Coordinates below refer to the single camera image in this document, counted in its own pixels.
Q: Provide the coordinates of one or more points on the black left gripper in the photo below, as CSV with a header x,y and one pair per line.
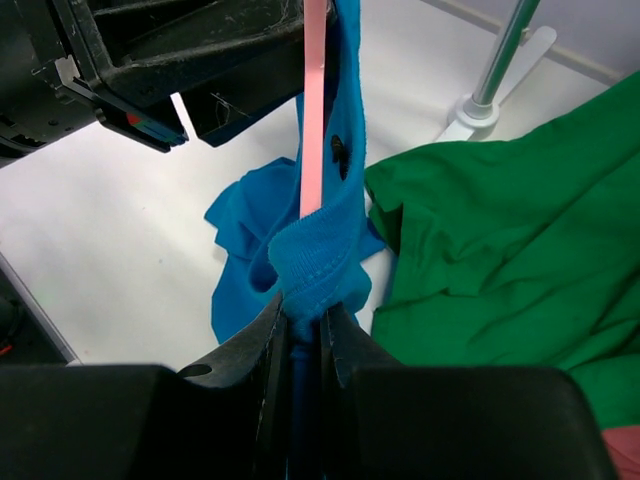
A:
x,y
35,111

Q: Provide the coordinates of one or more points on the white clothes rack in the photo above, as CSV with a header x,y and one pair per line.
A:
x,y
514,56

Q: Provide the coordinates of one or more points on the pink t-shirt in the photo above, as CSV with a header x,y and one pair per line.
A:
x,y
623,444

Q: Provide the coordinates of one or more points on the blue t-shirt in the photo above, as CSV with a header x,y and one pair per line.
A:
x,y
314,261

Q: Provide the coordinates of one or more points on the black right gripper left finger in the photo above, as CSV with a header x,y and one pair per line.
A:
x,y
222,417

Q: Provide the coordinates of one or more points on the green t-shirt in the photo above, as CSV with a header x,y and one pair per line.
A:
x,y
521,252

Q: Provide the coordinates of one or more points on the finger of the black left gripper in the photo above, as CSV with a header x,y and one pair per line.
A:
x,y
231,62

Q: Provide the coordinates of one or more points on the pink plastic hanger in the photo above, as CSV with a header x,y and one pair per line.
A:
x,y
312,148

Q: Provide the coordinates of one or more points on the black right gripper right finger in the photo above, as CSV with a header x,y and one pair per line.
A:
x,y
386,420

